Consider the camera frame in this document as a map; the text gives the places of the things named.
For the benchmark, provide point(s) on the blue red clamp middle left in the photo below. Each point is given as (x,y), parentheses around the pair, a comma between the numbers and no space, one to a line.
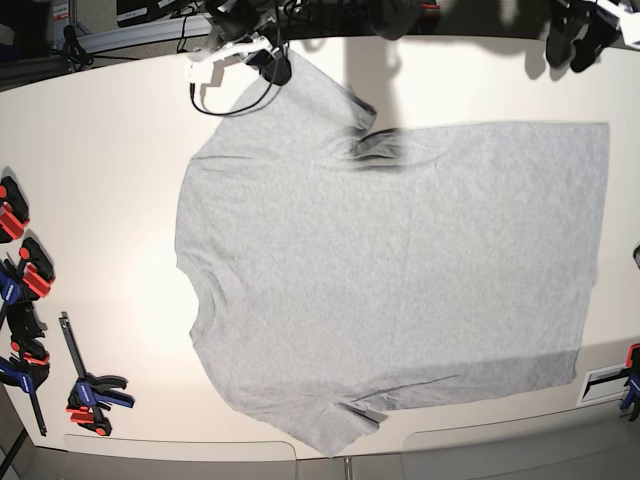
(29,280)

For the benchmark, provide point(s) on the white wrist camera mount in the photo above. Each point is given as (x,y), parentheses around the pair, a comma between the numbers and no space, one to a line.
(201,65)

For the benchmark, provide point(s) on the red black clamp top left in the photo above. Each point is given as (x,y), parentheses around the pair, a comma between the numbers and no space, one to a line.
(14,211)

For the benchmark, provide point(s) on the dark object right edge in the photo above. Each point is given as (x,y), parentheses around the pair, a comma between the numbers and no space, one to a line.
(636,256)

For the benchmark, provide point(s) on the white label sticker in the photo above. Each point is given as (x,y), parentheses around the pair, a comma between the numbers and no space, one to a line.
(603,385)

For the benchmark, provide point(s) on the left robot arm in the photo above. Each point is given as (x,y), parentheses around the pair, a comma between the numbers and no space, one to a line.
(622,18)

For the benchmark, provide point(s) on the blue clamp right edge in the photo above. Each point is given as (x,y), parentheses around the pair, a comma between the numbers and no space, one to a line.
(631,400)

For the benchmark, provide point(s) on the blue bar clamp on table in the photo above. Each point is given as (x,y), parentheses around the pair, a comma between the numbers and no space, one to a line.
(91,396)

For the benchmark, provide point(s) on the grey T-shirt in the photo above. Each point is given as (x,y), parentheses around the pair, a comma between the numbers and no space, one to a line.
(342,271)

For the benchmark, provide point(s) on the aluminium rail at back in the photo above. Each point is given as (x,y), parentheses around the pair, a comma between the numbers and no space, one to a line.
(143,34)

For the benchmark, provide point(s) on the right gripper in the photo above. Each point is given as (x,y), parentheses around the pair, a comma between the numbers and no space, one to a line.
(259,52)

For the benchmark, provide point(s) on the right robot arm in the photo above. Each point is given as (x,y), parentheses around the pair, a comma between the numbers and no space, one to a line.
(232,20)

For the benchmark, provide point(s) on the blue clamp lower left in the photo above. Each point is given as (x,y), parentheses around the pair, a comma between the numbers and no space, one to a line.
(28,366)

